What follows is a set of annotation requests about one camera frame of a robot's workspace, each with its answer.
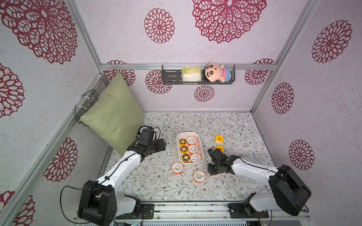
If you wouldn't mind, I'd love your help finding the yellow black tape roll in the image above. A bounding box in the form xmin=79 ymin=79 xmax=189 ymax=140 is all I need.
xmin=180 ymin=146 xmax=188 ymax=154
xmin=179 ymin=138 xmax=187 ymax=147
xmin=182 ymin=153 xmax=190 ymax=163

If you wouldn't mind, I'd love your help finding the yellow tape roll right top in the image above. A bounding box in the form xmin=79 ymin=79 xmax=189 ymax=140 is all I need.
xmin=215 ymin=135 xmax=224 ymax=144

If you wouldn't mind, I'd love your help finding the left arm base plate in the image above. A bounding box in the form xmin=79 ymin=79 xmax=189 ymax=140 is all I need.
xmin=115 ymin=204 xmax=155 ymax=220

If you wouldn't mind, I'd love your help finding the yellow tape roll right middle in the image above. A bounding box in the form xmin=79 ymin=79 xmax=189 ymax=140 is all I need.
xmin=216 ymin=146 xmax=224 ymax=153

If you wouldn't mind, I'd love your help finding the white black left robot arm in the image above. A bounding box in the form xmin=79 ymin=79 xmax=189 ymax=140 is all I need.
xmin=77 ymin=126 xmax=166 ymax=226

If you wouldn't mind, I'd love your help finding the black wire wall rack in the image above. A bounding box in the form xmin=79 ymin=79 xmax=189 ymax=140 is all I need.
xmin=74 ymin=89 xmax=98 ymax=127

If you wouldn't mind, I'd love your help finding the black wall shelf basket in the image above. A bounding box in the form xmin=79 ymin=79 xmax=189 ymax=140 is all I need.
xmin=161 ymin=64 xmax=235 ymax=85

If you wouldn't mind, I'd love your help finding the white plastic storage box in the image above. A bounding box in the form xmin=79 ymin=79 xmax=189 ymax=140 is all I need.
xmin=176 ymin=131 xmax=204 ymax=166

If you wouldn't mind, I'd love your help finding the yellow green sponge pack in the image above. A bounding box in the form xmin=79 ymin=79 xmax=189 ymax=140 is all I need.
xmin=181 ymin=66 xmax=202 ymax=82

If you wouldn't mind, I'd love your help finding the green square pillow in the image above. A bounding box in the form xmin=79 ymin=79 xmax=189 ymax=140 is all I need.
xmin=80 ymin=73 xmax=144 ymax=156

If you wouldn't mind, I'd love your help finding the aluminium front rail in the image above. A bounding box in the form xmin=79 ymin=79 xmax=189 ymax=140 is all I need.
xmin=106 ymin=201 xmax=313 ymax=226

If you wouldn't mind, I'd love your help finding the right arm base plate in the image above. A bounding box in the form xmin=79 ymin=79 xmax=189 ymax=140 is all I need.
xmin=228 ymin=203 xmax=269 ymax=219

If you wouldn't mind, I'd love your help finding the orange white tape roll bottom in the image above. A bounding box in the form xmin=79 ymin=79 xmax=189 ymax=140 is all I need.
xmin=193 ymin=170 xmax=206 ymax=183

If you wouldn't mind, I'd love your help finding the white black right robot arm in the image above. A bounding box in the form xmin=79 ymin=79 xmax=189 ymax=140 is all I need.
xmin=207 ymin=148 xmax=312 ymax=218

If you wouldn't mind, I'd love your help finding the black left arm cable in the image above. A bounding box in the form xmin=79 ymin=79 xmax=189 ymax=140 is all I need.
xmin=59 ymin=125 xmax=162 ymax=226

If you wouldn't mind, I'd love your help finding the plush doll striped shirt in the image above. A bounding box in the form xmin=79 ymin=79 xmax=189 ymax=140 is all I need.
xmin=205 ymin=62 xmax=232 ymax=83

